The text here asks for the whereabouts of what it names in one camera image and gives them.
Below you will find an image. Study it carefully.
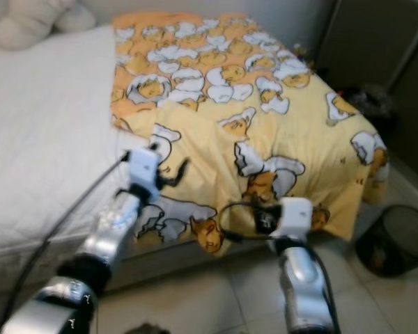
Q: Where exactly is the dark robot foot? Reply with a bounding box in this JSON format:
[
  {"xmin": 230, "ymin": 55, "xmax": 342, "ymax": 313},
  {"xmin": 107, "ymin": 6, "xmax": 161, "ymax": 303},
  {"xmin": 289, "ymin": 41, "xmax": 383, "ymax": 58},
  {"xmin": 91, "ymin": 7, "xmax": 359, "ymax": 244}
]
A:
[{"xmin": 125, "ymin": 322, "xmax": 168, "ymax": 334}]

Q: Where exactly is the dark wardrobe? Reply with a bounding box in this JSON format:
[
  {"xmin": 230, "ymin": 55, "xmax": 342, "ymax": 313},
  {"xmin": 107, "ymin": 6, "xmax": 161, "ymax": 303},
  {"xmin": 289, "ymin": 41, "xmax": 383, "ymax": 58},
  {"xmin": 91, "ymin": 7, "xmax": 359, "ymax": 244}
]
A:
[{"xmin": 313, "ymin": 0, "xmax": 418, "ymax": 168}]

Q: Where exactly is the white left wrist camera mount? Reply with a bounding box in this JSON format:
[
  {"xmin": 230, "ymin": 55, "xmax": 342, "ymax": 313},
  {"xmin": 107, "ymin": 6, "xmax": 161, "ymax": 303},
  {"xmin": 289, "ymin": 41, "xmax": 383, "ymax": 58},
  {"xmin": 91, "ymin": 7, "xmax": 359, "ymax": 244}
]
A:
[{"xmin": 127, "ymin": 148, "xmax": 162, "ymax": 199}]

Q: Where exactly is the white plush toy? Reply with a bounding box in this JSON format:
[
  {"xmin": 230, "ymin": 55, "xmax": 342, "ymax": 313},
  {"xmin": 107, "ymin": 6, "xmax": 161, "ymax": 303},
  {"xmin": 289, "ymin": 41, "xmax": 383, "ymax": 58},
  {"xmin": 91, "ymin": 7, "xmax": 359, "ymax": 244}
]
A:
[{"xmin": 0, "ymin": 0, "xmax": 97, "ymax": 51}]

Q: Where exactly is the black mesh waste bin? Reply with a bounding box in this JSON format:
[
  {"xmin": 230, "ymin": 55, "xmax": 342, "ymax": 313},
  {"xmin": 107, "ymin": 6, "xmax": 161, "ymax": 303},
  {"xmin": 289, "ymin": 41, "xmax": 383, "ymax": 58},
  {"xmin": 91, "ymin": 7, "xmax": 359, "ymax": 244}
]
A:
[{"xmin": 354, "ymin": 204, "xmax": 418, "ymax": 279}]

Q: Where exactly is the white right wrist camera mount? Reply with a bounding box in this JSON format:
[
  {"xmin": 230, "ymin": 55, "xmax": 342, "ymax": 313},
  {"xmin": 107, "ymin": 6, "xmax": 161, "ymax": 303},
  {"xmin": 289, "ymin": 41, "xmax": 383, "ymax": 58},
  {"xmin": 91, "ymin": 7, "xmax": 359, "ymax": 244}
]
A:
[{"xmin": 279, "ymin": 198, "xmax": 314, "ymax": 239}]

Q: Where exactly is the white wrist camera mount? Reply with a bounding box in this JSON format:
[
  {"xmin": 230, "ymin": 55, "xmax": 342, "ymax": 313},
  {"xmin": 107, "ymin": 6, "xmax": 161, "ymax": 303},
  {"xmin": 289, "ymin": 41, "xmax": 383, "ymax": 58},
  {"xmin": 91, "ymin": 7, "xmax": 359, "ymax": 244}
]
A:
[
  {"xmin": 127, "ymin": 148, "xmax": 162, "ymax": 199},
  {"xmin": 279, "ymin": 198, "xmax": 314, "ymax": 239}
]

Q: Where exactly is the white quilted bed sheet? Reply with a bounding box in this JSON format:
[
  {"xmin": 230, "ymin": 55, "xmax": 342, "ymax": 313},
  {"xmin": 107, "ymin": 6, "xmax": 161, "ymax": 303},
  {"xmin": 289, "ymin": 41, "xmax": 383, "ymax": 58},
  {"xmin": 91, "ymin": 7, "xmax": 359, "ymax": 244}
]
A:
[{"xmin": 0, "ymin": 26, "xmax": 157, "ymax": 258}]

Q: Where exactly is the yellow duck print blanket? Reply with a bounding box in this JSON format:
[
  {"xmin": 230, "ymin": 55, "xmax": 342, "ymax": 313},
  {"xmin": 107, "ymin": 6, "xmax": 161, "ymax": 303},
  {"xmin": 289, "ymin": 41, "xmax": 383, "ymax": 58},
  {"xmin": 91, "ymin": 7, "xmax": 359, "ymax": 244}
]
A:
[{"xmin": 111, "ymin": 10, "xmax": 389, "ymax": 255}]

